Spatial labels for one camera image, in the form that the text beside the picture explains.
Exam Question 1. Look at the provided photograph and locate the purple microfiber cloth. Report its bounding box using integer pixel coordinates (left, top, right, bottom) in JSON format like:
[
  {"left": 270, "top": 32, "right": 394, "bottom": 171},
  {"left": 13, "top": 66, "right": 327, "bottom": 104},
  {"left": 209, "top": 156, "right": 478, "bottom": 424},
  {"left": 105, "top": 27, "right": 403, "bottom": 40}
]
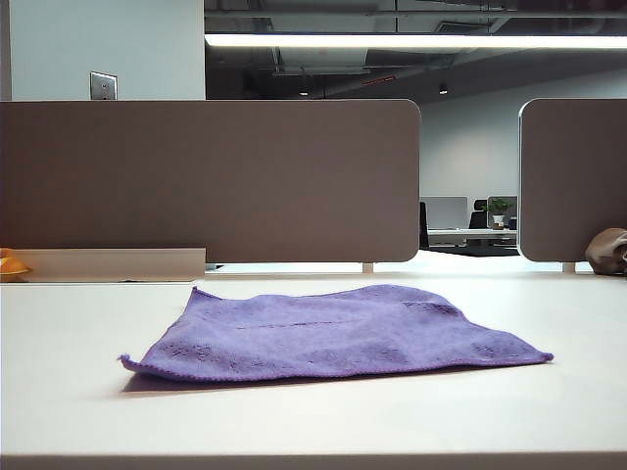
[{"left": 117, "top": 283, "right": 555, "bottom": 383}]

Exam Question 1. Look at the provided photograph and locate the brown desk divider panel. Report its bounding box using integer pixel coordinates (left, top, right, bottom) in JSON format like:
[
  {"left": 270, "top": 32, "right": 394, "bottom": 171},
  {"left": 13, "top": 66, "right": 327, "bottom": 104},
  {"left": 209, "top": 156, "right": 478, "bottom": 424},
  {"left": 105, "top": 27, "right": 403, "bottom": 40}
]
[
  {"left": 0, "top": 99, "right": 422, "bottom": 264},
  {"left": 517, "top": 97, "right": 627, "bottom": 263}
]

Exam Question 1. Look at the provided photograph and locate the white background desk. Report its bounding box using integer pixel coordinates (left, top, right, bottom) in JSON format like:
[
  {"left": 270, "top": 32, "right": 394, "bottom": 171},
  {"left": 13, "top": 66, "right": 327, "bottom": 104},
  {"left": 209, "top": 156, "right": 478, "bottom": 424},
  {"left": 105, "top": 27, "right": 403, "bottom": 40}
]
[{"left": 426, "top": 227, "right": 519, "bottom": 248}]

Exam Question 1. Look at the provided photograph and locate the green potted plant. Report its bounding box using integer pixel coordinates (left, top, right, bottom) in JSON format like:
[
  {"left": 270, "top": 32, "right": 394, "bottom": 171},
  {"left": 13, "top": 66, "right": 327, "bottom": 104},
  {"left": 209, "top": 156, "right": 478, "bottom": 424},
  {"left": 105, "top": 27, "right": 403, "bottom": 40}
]
[{"left": 484, "top": 196, "right": 513, "bottom": 230}]

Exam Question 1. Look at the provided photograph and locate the long ceiling light strip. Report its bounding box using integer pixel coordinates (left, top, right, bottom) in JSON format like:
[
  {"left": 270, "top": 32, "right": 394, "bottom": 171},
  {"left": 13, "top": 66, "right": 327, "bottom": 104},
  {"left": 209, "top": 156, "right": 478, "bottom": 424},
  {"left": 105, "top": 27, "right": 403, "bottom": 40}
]
[{"left": 204, "top": 32, "right": 627, "bottom": 50}]

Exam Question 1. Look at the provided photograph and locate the crumpled brown bag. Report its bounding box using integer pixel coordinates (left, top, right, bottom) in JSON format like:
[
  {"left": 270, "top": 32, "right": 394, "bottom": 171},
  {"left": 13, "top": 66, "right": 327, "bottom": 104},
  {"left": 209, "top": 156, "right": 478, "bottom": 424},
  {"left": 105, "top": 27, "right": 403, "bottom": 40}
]
[{"left": 585, "top": 227, "right": 627, "bottom": 275}]

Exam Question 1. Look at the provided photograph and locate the orange object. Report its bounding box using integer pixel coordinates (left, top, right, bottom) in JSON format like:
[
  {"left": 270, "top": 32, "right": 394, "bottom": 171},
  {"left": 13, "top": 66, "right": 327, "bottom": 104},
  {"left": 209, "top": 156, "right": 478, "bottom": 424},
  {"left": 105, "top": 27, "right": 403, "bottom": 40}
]
[{"left": 0, "top": 248, "right": 33, "bottom": 281}]

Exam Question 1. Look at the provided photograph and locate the silver ventilation duct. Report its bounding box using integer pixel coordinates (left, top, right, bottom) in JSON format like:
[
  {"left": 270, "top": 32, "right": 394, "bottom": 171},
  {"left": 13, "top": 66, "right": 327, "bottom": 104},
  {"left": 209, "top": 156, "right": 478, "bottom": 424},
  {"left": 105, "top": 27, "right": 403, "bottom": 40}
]
[{"left": 271, "top": 46, "right": 373, "bottom": 75}]

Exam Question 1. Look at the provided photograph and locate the beige cable tray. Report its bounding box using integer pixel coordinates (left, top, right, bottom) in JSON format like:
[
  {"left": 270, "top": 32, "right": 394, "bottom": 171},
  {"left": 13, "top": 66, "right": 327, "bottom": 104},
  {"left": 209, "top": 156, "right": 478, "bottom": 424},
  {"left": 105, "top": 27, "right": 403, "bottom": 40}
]
[{"left": 0, "top": 247, "right": 207, "bottom": 284}]

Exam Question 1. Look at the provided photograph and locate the metal wall switch plate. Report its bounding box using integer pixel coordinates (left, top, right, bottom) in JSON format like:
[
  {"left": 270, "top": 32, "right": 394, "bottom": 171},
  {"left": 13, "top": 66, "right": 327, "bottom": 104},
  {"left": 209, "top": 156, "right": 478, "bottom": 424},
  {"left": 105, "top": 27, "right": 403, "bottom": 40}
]
[{"left": 89, "top": 70, "right": 119, "bottom": 101}]

